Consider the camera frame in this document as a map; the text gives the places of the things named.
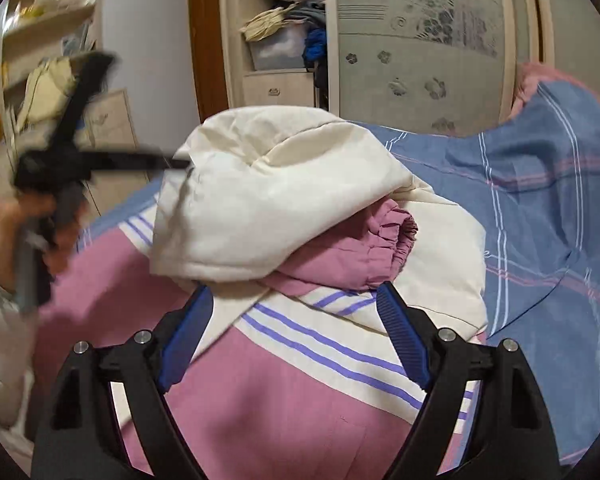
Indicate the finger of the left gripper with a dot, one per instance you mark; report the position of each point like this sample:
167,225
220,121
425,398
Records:
89,82
110,161

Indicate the clear storage bin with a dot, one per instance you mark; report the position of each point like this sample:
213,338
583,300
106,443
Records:
282,50

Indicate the yellow bag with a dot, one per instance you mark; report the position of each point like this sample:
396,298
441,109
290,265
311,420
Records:
48,89

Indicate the wardrobe drawer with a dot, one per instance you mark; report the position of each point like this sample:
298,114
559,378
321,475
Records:
279,87

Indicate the frosted sliding wardrobe door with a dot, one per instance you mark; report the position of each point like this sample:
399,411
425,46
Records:
427,66

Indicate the cream and pink hooded jacket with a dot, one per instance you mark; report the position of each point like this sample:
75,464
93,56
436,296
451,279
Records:
295,377

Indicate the brown wooden door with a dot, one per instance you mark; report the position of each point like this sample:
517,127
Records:
207,56

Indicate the light wood dresser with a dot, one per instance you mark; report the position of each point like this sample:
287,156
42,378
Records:
107,124

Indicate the person left hand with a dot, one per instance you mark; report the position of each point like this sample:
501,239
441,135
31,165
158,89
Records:
15,215

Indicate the blue plaid bed sheet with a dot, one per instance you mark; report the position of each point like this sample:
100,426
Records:
268,179

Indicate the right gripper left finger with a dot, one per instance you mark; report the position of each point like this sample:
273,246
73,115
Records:
79,436

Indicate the blue garment in wardrobe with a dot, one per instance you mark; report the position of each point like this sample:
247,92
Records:
315,47

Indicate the wooden bookshelf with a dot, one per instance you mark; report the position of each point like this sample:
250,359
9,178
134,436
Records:
35,31

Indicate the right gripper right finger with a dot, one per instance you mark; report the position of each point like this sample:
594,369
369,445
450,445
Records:
510,436

